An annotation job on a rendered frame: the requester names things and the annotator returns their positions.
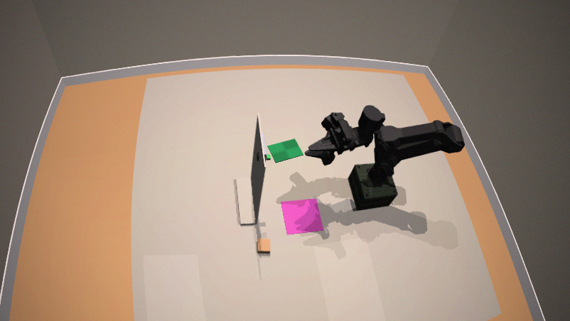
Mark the small orange block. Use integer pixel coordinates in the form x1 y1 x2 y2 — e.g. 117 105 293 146
257 239 270 254

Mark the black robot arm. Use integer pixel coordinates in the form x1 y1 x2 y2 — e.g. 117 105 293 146
321 105 465 185

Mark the green flat square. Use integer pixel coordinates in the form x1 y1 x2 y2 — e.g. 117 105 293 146
267 139 303 163

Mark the pink square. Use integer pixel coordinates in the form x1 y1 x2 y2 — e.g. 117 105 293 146
281 198 323 234

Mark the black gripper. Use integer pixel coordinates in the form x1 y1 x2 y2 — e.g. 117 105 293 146
305 119 361 166

